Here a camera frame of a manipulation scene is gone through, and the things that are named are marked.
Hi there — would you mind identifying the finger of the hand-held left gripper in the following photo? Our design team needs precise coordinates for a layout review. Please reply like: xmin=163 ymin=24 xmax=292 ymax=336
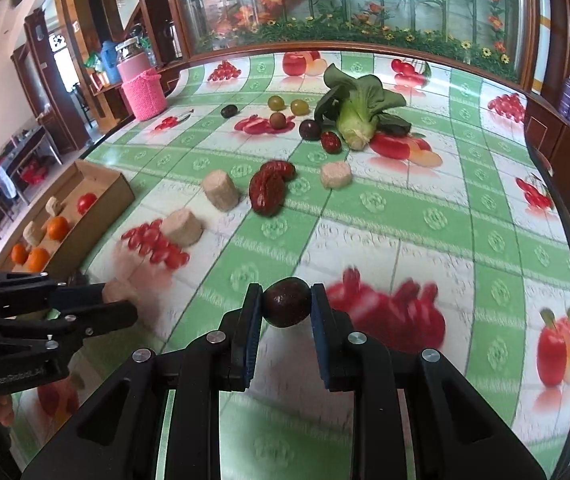
xmin=50 ymin=301 xmax=138 ymax=356
xmin=47 ymin=282 xmax=110 ymax=311

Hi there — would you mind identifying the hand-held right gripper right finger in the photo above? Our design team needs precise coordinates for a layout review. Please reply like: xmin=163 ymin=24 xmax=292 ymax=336
xmin=310 ymin=282 xmax=548 ymax=480

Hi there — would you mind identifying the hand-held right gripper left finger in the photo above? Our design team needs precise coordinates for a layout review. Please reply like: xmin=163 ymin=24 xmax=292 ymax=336
xmin=22 ymin=282 xmax=266 ymax=480

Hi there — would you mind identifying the brown cardboard box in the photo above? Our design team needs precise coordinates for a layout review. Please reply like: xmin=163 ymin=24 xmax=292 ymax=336
xmin=0 ymin=160 xmax=134 ymax=286

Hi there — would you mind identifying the green fruit printed tablecloth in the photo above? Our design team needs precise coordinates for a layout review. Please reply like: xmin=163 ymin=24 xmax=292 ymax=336
xmin=12 ymin=50 xmax=570 ymax=480

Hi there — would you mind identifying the pink knitted jar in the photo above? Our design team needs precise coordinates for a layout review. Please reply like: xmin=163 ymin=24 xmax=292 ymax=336
xmin=115 ymin=38 xmax=168 ymax=122

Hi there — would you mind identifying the green bok choy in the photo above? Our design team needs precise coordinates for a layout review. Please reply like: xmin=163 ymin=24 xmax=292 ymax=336
xmin=313 ymin=63 xmax=412 ymax=151

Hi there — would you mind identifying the blue thermos jug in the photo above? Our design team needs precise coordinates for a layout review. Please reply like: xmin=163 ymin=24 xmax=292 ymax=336
xmin=101 ymin=40 xmax=122 ymax=86

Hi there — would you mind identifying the flower painted glass panel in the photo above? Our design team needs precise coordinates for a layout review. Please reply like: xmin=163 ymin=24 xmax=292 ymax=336
xmin=167 ymin=0 xmax=536 ymax=83

